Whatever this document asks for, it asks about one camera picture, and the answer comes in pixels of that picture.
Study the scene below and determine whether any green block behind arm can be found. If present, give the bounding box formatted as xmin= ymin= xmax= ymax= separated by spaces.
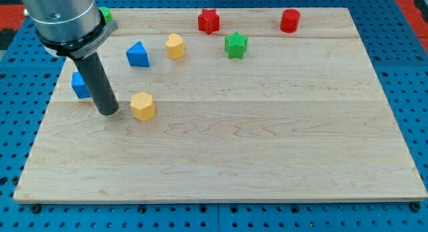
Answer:
xmin=99 ymin=7 xmax=113 ymax=23

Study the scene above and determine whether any blue cube block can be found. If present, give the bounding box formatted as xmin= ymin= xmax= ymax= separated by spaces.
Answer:
xmin=71 ymin=72 xmax=91 ymax=99

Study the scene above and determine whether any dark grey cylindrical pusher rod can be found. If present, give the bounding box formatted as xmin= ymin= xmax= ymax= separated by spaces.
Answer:
xmin=74 ymin=52 xmax=118 ymax=116

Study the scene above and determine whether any blue triangle block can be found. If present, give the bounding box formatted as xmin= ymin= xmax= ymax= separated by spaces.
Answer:
xmin=126 ymin=41 xmax=150 ymax=68

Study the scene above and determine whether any red star block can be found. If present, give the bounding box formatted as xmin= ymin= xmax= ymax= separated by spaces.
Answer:
xmin=198 ymin=9 xmax=220 ymax=35

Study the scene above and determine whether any red cylinder block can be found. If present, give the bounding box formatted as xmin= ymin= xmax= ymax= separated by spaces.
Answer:
xmin=280 ymin=9 xmax=301 ymax=33

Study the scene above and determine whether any yellow heart block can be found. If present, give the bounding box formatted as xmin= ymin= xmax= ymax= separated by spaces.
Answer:
xmin=165 ymin=33 xmax=185 ymax=60

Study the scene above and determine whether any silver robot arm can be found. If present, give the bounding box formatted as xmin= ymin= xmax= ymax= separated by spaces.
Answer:
xmin=21 ymin=0 xmax=118 ymax=116

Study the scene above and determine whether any green star block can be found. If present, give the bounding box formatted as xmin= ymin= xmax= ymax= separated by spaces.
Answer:
xmin=225 ymin=31 xmax=248 ymax=59

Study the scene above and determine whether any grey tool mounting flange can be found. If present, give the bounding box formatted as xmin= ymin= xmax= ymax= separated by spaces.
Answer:
xmin=36 ymin=11 xmax=118 ymax=60

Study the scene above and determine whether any wooden board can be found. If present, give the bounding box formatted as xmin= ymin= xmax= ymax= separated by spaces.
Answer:
xmin=13 ymin=7 xmax=427 ymax=204

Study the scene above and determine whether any yellow hexagon block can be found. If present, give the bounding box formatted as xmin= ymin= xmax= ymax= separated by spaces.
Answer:
xmin=130 ymin=92 xmax=156 ymax=121

